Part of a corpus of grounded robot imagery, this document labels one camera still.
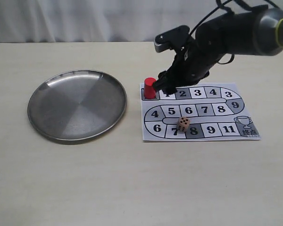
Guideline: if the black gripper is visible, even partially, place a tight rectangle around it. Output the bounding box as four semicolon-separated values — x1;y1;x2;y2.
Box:
153;38;225;94

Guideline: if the red cylinder game piece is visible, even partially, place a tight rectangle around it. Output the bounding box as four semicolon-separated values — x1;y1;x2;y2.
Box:
144;77;156;99

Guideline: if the beige wooden die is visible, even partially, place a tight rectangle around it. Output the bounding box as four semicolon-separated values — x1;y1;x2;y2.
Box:
176;117;190;132

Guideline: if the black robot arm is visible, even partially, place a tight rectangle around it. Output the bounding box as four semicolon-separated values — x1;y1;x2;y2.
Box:
153;5;283;94

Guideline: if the paper number game board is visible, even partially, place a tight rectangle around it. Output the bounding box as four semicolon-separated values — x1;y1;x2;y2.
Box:
140;83;261;142

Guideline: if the round stainless steel plate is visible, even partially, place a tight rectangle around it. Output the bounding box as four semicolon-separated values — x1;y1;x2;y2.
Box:
27;69;127;143

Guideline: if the white curtain backdrop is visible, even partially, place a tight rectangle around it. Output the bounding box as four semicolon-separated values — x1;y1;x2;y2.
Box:
0;0;283;43

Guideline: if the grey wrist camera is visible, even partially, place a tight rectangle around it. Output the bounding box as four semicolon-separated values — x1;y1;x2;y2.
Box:
154;25;190;53

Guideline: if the black cable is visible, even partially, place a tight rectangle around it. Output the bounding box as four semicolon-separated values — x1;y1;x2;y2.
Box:
190;0;283;65

